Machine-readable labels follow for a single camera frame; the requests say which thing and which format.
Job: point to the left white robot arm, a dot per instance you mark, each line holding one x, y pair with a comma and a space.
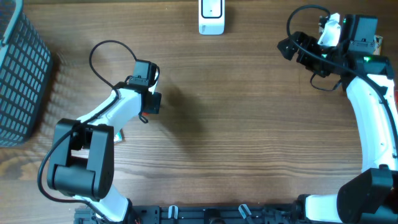
81, 160

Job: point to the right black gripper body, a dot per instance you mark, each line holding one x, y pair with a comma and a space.
314, 64

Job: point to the white barcode scanner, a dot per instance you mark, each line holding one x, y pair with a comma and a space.
211, 17

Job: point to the yellow snack bag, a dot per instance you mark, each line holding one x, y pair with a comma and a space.
377, 44

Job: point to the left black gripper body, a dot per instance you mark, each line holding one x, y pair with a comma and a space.
154, 108

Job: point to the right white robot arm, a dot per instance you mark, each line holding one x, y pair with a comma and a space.
346, 48

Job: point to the black wire mesh basket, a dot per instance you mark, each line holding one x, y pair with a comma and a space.
26, 65

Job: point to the teal tissue pack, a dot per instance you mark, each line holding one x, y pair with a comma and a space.
119, 137

